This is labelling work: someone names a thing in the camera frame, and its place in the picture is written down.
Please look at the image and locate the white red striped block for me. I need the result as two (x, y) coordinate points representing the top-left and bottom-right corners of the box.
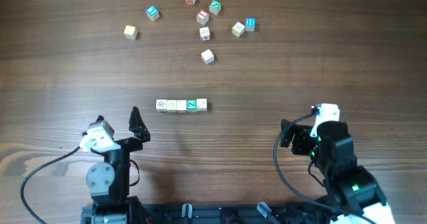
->
(176, 100), (187, 113)

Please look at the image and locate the green N wooden block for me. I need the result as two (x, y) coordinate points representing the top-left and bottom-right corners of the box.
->
(209, 0), (222, 15)

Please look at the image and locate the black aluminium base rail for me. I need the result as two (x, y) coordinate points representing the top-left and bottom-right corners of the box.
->
(79, 200), (334, 224)

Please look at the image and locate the yellow sided wooden block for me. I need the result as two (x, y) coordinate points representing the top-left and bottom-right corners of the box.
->
(232, 22), (246, 37)

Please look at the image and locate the blue letter wooden block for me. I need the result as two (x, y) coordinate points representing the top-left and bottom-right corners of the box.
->
(145, 5), (159, 21)

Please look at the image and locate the green Z wooden block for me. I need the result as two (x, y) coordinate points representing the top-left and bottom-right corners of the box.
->
(186, 99), (197, 112)

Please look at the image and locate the white red A block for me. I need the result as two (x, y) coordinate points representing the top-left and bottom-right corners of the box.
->
(201, 49), (215, 65)

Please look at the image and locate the white green sided block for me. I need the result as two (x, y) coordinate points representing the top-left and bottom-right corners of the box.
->
(196, 99), (207, 111)

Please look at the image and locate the white red picture block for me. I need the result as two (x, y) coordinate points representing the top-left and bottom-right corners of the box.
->
(199, 27), (211, 41)

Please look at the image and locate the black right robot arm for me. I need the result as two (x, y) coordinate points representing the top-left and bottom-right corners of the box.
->
(257, 119), (395, 223)

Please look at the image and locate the red drawing wooden block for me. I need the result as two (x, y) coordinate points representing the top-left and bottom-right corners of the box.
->
(155, 99), (167, 112)

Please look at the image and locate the red I wooden block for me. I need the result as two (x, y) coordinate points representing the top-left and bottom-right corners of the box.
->
(196, 9), (209, 25)

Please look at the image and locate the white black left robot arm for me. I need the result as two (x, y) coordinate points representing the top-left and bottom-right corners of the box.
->
(79, 107), (152, 224)

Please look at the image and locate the plain yellowish wooden block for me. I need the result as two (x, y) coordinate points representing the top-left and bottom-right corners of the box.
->
(124, 25), (138, 40)

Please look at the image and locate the blue H wooden block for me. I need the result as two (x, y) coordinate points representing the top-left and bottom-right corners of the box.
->
(245, 17), (256, 31)

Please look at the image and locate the yellow edged wooden block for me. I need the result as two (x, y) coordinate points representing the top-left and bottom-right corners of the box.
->
(166, 99), (177, 113)

